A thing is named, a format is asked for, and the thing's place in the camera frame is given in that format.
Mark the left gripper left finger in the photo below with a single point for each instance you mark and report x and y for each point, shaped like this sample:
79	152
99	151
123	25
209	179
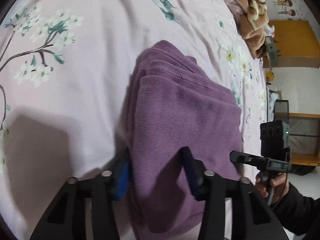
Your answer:
120	176

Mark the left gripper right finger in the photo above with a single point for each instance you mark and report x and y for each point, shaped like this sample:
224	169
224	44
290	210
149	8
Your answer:
194	170

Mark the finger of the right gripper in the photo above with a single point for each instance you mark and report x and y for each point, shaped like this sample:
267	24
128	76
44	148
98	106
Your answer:
252	160

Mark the purple knit pants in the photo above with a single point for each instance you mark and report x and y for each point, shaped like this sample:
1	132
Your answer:
173	103

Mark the person's right hand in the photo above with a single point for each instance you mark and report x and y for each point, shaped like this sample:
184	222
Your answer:
280	184

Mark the light blue cloth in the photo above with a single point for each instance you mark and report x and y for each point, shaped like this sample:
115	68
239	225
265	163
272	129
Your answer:
272	97

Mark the grey DUSTO shoe box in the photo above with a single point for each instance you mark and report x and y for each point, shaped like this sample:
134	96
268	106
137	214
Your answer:
271	58

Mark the pink floral duvet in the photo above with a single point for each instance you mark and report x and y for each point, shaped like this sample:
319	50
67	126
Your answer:
65	69

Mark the brown fleece blanket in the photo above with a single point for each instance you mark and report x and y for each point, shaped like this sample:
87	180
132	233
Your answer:
252	22

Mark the cartoon couple wall sticker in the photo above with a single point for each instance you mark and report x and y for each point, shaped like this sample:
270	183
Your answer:
289	9

